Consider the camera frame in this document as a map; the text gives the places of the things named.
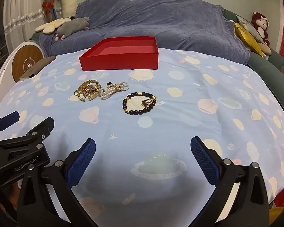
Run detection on blue-grey sofa cover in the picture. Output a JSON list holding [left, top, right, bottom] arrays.
[[39, 0, 250, 64]]

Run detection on yellow cloth item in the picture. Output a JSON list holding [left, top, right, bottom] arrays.
[[268, 206, 284, 226]]

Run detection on white round wood-faced appliance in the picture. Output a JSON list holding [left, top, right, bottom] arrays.
[[0, 40, 45, 93]]

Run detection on red ribbon bow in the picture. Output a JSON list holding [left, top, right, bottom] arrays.
[[42, 0, 54, 12]]

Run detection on white long plush animal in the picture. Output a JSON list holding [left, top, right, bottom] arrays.
[[56, 0, 78, 19]]

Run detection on black bead bracelet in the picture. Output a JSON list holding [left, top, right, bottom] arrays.
[[122, 91, 157, 115]]

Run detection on white sheer curtain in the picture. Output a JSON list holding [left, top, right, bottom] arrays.
[[3, 0, 50, 52]]

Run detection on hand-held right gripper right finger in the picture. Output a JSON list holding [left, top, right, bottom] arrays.
[[190, 136, 270, 227]]

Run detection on red shallow box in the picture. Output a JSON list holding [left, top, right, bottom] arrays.
[[79, 36, 159, 72]]

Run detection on silver shiny pillow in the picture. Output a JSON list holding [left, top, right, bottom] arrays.
[[236, 15, 265, 43]]

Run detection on gold shiny pillow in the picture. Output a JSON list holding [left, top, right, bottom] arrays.
[[233, 22, 265, 57]]

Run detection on cream plush cushion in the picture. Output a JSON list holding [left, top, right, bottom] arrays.
[[260, 43, 272, 58]]

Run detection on white pearl bracelet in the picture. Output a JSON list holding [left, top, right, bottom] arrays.
[[101, 81, 129, 100]]

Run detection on grey-brown flat cloth piece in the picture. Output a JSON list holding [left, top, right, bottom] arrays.
[[19, 56, 57, 80]]

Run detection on silver tinsel garland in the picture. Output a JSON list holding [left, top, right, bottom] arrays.
[[3, 8, 62, 32]]

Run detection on cream flower-shaped cushion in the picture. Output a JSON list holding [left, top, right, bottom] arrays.
[[35, 18, 72, 34]]

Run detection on dark green sofa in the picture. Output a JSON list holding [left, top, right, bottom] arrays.
[[224, 9, 284, 86]]

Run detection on gold chain necklace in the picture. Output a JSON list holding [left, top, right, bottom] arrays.
[[76, 80, 102, 102]]

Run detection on grey plush animal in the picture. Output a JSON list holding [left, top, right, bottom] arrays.
[[54, 17, 90, 40]]

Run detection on red monkey plush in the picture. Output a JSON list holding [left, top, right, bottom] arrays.
[[251, 11, 270, 46]]

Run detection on small gold earring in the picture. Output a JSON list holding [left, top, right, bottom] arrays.
[[141, 97, 165, 107]]

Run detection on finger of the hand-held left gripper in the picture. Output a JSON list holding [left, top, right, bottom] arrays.
[[0, 117, 55, 150], [0, 111, 20, 136]]

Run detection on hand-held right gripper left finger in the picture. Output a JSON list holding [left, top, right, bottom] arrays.
[[16, 138, 97, 227]]

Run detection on light blue planet-print tablecloth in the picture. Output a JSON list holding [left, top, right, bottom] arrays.
[[0, 47, 284, 227]]

